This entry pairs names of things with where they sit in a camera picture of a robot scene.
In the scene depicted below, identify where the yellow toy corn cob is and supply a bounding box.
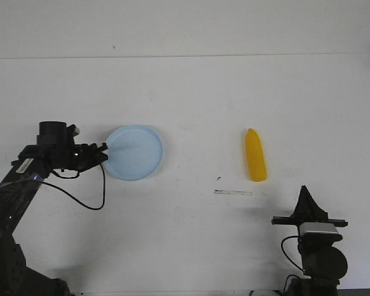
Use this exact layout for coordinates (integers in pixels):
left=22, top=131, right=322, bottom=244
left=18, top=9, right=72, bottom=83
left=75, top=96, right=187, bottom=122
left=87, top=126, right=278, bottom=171
left=245, top=128, right=268, bottom=182

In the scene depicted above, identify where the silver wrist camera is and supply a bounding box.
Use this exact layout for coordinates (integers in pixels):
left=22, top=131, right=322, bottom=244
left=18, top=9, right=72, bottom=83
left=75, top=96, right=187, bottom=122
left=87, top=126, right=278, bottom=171
left=67, top=124, right=80, bottom=137
left=298, top=222, right=340, bottom=237

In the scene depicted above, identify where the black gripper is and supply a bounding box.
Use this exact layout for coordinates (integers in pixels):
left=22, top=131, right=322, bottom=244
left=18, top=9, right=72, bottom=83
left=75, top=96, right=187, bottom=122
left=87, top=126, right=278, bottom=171
left=54, top=142, right=109, bottom=173
left=271, top=185, right=348, bottom=228

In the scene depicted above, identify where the light blue round plate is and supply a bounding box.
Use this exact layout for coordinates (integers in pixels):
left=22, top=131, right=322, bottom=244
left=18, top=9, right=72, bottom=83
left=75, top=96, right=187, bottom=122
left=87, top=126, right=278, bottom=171
left=104, top=125, right=163, bottom=181

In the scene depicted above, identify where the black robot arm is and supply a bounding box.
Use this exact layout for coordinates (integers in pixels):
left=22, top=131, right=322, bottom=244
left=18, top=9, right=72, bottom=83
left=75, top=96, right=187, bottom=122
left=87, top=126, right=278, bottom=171
left=0, top=121, right=108, bottom=295
left=271, top=185, right=348, bottom=295

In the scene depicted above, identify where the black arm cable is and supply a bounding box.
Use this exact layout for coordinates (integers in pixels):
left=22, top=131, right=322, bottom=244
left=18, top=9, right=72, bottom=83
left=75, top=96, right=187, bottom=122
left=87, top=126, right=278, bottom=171
left=41, top=163, right=106, bottom=211
left=281, top=235, right=306, bottom=274

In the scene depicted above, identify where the horizontal clear tape strip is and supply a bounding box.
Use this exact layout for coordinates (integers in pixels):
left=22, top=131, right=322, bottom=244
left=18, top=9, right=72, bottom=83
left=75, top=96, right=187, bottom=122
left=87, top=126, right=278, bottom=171
left=214, top=189, right=253, bottom=196

